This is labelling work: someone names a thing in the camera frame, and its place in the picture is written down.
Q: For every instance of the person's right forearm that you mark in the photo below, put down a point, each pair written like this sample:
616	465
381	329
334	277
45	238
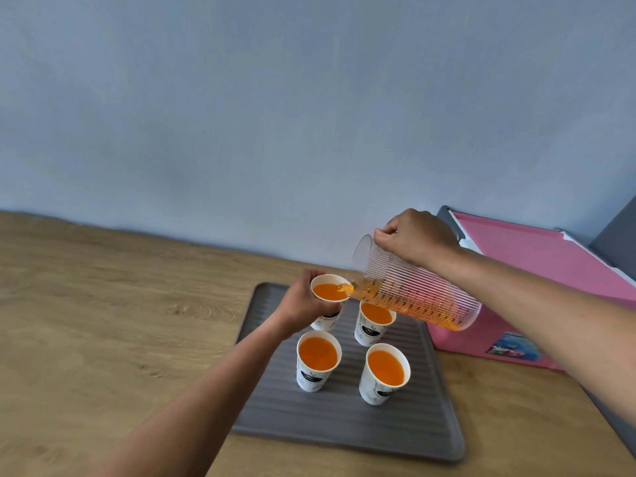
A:
546	317

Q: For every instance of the clear pitcher orange drink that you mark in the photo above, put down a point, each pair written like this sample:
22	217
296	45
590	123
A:
422	298

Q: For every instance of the person's left forearm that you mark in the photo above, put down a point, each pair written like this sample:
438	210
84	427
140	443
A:
199	417

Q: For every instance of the person's right hand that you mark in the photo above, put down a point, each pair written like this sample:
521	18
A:
420	238

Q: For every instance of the person's left hand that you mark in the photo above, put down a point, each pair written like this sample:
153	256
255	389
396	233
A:
298	312

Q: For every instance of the white paper cup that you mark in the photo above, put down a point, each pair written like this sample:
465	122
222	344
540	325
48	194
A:
376	315
318	353
329	292
386	368

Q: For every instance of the pink cooler box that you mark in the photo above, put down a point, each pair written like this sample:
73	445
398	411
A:
546	258

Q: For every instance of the grey ribbed tray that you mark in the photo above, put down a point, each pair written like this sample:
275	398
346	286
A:
323	422

